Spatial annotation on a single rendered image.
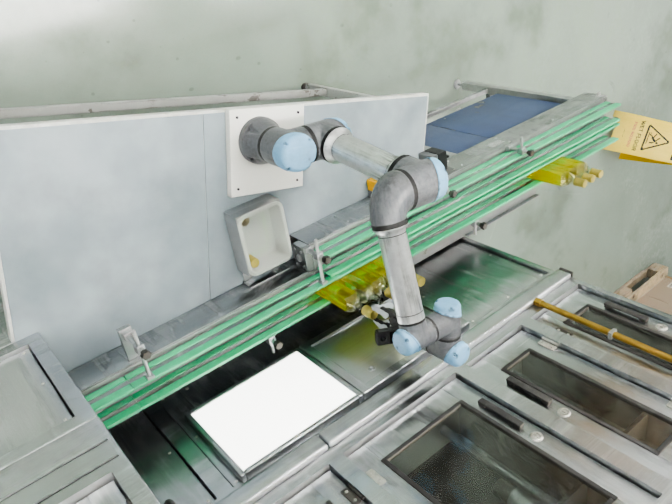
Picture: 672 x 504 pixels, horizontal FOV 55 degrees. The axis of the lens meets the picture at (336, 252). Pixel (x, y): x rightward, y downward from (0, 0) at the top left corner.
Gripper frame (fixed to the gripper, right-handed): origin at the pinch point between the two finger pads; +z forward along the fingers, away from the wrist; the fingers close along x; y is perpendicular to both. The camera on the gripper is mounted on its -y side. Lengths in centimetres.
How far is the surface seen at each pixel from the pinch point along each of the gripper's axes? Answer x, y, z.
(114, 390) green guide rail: -3, -76, 26
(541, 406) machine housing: -15, 16, -53
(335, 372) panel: -13.5, -17.3, -0.5
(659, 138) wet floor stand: -38, 343, 73
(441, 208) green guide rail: 11, 58, 24
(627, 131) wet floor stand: -36, 338, 95
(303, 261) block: 9.9, -4.0, 30.2
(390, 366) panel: -12.8, -3.7, -11.2
